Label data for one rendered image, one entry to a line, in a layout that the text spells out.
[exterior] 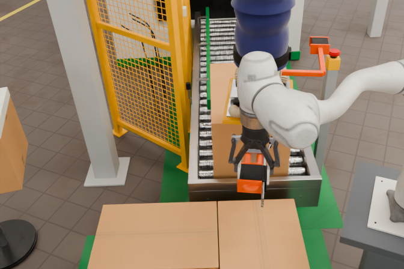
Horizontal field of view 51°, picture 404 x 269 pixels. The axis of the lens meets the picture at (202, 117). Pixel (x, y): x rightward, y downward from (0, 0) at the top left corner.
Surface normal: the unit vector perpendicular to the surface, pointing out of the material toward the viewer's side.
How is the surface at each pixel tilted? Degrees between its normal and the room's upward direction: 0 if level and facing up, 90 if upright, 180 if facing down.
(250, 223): 0
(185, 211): 0
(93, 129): 90
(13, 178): 90
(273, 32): 108
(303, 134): 89
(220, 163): 90
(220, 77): 0
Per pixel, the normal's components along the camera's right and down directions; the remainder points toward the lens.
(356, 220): -0.05, -0.80
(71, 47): 0.00, 0.59
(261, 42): -0.25, 0.35
